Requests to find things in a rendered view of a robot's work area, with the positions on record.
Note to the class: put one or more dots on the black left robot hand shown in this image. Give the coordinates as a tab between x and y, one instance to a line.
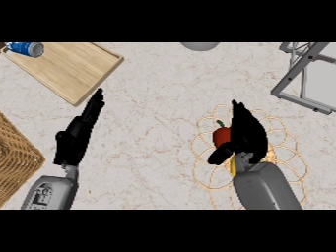
79	129

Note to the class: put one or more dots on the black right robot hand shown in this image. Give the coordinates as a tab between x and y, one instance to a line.
246	134

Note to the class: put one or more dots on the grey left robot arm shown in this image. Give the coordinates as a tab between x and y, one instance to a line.
54	190

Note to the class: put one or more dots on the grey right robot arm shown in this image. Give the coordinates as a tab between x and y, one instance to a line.
262	183

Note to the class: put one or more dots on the red bell pepper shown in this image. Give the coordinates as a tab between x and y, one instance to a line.
221	134

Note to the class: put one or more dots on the grey tiered shelf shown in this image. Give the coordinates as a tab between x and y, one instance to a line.
320	78

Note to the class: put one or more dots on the yellow banana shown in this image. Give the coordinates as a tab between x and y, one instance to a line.
233	165

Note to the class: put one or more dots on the brown wicker basket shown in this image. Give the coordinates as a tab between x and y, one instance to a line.
5	160

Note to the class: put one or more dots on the pale wooden cutting board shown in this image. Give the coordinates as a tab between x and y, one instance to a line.
68	69

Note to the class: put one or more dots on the blue and white can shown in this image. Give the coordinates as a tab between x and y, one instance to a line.
27	48

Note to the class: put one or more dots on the grey round object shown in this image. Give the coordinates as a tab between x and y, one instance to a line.
200	46

